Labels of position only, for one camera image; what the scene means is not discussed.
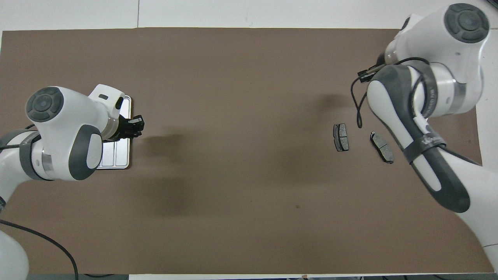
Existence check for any grey elongated brake pad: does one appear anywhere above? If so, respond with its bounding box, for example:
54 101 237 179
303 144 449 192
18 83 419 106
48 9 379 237
370 131 395 164

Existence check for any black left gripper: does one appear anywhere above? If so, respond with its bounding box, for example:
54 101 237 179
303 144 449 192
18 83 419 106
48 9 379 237
104 115 146 142

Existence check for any silver metal tray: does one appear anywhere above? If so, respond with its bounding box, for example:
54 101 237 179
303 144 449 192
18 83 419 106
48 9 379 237
95 95 132 170

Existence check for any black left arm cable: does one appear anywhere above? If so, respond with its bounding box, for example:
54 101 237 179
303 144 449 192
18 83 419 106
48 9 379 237
0 124 78 280

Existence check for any brown table mat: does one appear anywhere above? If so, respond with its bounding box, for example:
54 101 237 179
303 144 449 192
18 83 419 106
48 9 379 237
0 27 494 275

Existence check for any dark rectangular brake pad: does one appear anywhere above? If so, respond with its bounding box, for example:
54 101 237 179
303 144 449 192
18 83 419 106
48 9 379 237
333 123 349 152

